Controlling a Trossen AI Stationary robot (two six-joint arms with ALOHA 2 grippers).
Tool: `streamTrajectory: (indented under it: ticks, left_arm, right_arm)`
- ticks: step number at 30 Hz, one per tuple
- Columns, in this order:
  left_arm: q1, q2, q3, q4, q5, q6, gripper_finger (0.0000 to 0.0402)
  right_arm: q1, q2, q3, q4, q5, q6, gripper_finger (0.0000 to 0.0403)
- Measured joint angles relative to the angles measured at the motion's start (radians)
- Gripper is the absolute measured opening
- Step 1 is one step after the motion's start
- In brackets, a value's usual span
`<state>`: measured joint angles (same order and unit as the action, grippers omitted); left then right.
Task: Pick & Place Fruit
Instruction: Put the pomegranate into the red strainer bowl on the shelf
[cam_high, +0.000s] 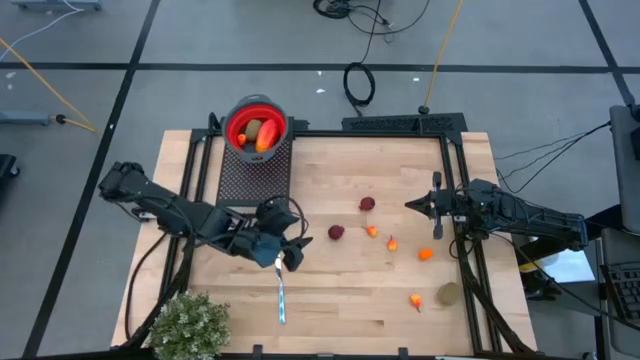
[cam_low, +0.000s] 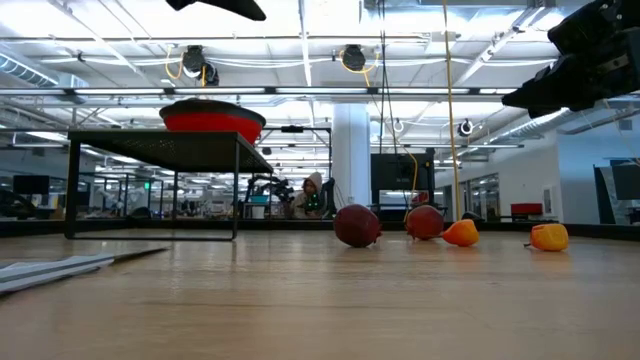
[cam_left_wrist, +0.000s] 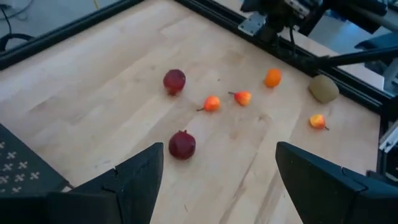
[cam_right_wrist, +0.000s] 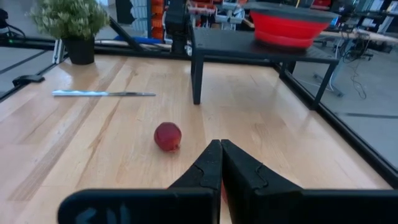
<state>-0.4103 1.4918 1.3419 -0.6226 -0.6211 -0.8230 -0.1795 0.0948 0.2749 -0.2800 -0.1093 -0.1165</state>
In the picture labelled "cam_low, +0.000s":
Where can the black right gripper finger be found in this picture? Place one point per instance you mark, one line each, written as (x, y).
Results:
(560, 85)
(542, 111)

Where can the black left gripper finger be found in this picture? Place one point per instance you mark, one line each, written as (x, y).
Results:
(242, 9)

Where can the dark red round fruit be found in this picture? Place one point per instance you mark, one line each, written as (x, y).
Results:
(356, 226)
(425, 222)

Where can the black background robot arm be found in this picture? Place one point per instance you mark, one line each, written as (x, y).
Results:
(272, 187)

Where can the long ceiling light bar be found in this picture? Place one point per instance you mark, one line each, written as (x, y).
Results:
(225, 91)

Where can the red collapsible colander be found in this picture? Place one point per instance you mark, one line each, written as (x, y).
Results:
(210, 122)

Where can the small orange pepper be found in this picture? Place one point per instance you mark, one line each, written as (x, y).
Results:
(462, 233)
(550, 237)

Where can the black perforated metal shelf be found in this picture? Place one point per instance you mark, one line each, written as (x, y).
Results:
(165, 150)

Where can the black monitor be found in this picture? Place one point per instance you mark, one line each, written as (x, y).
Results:
(400, 172)

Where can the white structural column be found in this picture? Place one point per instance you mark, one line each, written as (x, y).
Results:
(350, 150)

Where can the teal tub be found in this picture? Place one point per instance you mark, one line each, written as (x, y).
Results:
(259, 199)

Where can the person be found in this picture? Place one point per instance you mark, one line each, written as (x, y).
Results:
(307, 200)

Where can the black wall display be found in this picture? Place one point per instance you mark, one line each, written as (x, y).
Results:
(627, 182)

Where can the silver ventilation duct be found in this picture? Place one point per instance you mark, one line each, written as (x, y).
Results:
(30, 72)

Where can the black aluminium table frame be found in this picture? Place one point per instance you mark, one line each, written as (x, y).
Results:
(150, 226)

